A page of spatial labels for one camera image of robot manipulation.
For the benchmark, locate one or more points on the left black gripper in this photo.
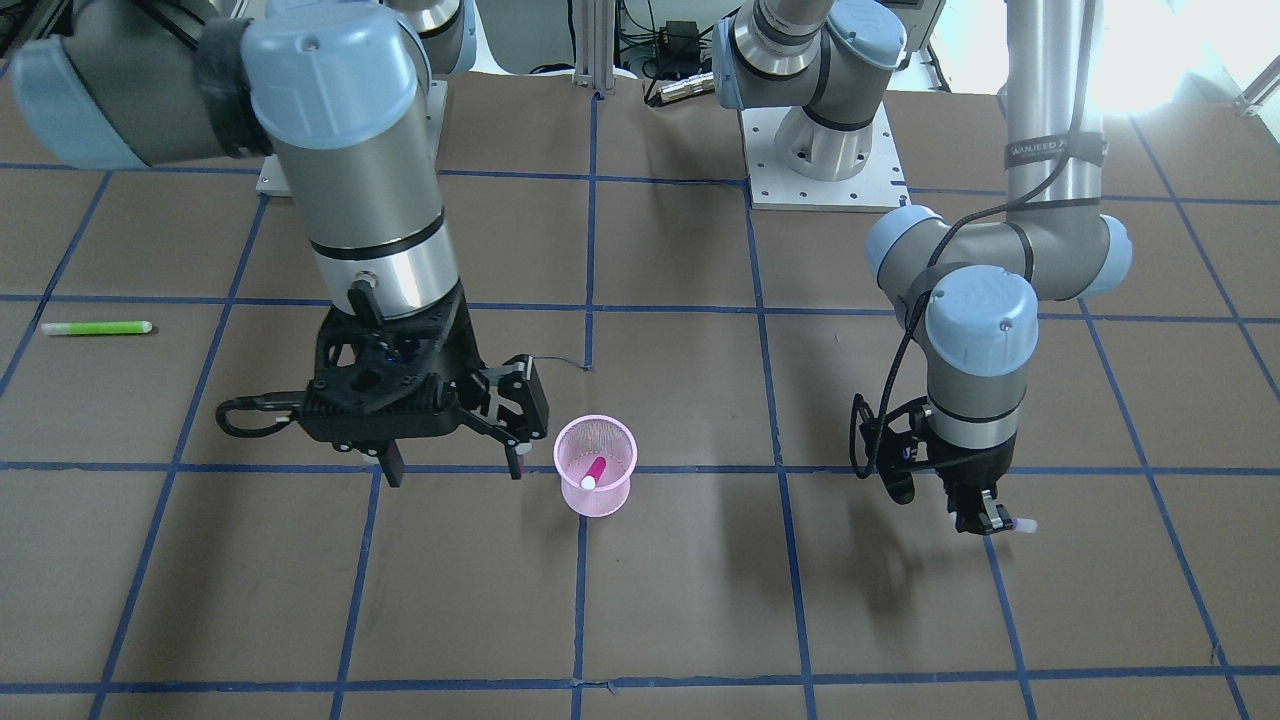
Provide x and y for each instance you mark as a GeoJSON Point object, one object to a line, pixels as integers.
{"type": "Point", "coordinates": [975, 465]}

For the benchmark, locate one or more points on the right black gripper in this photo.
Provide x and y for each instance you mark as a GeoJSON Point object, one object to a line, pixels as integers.
{"type": "Point", "coordinates": [467, 347]}

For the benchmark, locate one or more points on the pink pen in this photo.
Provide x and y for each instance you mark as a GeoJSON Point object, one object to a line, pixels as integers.
{"type": "Point", "coordinates": [590, 479]}

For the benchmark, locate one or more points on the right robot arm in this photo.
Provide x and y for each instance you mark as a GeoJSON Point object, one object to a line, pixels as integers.
{"type": "Point", "coordinates": [338, 92]}

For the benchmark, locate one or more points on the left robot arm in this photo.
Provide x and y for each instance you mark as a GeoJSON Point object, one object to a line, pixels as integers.
{"type": "Point", "coordinates": [966, 293]}

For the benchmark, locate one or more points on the pink mesh cup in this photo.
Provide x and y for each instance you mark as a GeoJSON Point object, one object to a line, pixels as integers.
{"type": "Point", "coordinates": [595, 456]}

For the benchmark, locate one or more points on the green pen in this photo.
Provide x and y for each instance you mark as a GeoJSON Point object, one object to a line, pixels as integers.
{"type": "Point", "coordinates": [90, 329]}

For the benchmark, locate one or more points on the silver connector plug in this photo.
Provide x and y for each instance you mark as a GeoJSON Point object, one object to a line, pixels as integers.
{"type": "Point", "coordinates": [665, 94]}

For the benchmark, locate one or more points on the black power adapter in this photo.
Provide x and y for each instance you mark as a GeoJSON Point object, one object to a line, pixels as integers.
{"type": "Point", "coordinates": [678, 52]}

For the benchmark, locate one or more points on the aluminium frame post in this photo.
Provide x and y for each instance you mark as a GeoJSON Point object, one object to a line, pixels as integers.
{"type": "Point", "coordinates": [594, 26]}

